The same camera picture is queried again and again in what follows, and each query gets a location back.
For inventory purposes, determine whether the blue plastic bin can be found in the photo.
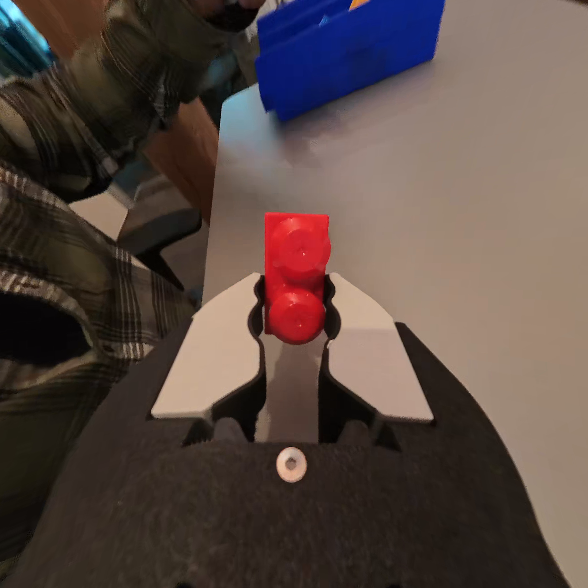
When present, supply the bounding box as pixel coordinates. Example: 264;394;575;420
255;0;446;122

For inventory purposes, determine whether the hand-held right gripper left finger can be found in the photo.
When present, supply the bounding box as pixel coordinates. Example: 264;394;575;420
151;272;267;432

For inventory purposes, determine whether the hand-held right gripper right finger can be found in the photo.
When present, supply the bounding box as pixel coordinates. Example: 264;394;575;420
318;272;435;436

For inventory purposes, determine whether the grey office chair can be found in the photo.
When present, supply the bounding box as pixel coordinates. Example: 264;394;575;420
117;207;203;290

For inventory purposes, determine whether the red two-stud mega block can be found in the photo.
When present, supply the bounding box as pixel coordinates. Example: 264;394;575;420
264;212;331;345

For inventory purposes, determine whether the person's left forearm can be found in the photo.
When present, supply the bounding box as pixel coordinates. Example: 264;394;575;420
0;0;251;203

